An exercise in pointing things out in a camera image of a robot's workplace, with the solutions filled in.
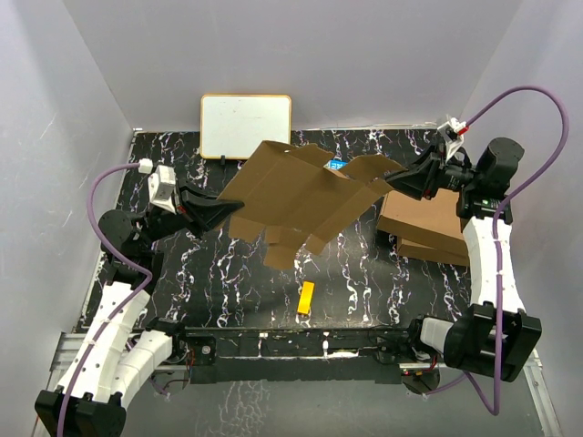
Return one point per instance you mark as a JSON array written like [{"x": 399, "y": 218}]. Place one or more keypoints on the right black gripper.
[{"x": 422, "y": 180}]

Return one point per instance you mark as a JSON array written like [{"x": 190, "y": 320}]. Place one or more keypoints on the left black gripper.
[{"x": 204, "y": 208}]

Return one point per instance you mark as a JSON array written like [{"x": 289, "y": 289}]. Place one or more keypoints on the cardboard box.
[
  {"x": 409, "y": 249},
  {"x": 432, "y": 223},
  {"x": 295, "y": 202}
]

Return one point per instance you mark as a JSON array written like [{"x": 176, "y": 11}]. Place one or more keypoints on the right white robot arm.
[{"x": 494, "y": 336}]

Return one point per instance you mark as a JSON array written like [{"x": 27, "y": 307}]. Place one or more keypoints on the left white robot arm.
[{"x": 92, "y": 397}]

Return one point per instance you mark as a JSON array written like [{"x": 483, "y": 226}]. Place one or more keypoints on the blue illustrated book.
[{"x": 335, "y": 164}]

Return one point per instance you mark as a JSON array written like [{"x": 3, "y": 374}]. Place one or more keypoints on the yellow rectangular block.
[{"x": 305, "y": 300}]

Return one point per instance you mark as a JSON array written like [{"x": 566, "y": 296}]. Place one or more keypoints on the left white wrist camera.
[{"x": 162, "y": 185}]

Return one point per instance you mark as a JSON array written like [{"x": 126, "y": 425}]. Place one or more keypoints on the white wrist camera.
[
  {"x": 452, "y": 131},
  {"x": 162, "y": 185}
]

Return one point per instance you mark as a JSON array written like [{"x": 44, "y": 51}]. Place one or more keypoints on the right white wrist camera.
[{"x": 452, "y": 131}]

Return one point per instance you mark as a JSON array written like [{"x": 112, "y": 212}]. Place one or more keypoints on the white board with wooden frame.
[{"x": 233, "y": 125}]

